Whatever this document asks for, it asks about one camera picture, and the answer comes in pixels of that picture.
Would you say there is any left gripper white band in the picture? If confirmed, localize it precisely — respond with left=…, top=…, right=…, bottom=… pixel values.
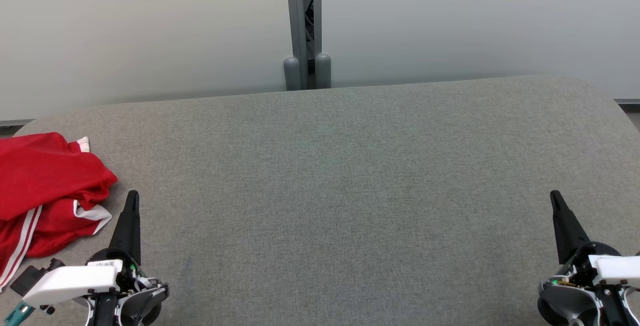
left=22, top=190, right=143, bottom=308

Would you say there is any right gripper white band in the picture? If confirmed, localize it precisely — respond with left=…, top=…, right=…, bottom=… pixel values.
left=550, top=190, right=640, bottom=290

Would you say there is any red garment with white hem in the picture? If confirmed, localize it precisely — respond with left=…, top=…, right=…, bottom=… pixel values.
left=0, top=132, right=119, bottom=259

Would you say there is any teal left camera cable plug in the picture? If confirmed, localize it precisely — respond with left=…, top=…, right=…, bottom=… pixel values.
left=4, top=302, right=36, bottom=326

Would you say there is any grey cylindrical post foot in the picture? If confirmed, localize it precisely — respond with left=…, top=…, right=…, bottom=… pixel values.
left=283, top=56, right=302, bottom=91
left=315, top=53, right=332, bottom=89

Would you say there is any grey partition post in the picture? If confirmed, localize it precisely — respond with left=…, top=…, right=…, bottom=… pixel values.
left=285, top=0, right=322, bottom=91

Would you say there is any black cable bundle inside post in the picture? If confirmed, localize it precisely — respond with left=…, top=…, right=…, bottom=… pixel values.
left=304, top=0, right=316, bottom=59

